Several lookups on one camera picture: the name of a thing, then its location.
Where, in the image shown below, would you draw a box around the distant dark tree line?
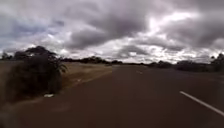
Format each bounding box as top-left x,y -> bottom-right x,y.
59,55 -> 148,66

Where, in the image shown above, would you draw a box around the dry grass verge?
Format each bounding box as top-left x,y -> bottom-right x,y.
0,60 -> 116,111

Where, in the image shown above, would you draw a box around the reddish brown asphalt road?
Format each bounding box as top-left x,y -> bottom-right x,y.
0,64 -> 224,128

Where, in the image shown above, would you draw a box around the large dark bush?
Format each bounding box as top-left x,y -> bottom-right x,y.
4,45 -> 69,103

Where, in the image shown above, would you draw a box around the dark trees and bushes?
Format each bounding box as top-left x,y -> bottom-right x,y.
148,52 -> 224,73

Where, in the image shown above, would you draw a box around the white dashed centre line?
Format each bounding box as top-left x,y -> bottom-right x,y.
134,69 -> 224,117

